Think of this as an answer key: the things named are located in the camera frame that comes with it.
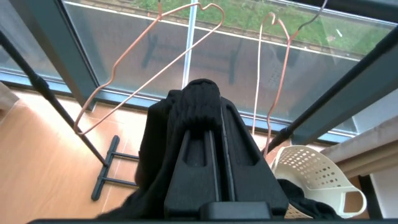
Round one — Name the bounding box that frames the black clothes rack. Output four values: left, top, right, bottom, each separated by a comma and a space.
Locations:
0, 0, 398, 202

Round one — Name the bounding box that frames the beige curtain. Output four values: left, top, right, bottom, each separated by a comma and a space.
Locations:
0, 81, 20, 111
320, 116, 398, 180

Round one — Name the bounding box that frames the window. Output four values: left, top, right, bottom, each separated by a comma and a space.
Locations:
0, 0, 398, 146

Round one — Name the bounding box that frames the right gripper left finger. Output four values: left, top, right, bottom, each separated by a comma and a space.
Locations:
164, 129, 223, 221

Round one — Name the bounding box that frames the heap of clothes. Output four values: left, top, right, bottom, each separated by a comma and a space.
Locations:
276, 179, 343, 220

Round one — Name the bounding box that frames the white laundry basket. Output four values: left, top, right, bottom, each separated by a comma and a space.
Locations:
270, 144, 368, 220

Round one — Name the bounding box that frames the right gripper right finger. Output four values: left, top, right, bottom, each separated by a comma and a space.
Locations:
214, 96, 290, 220

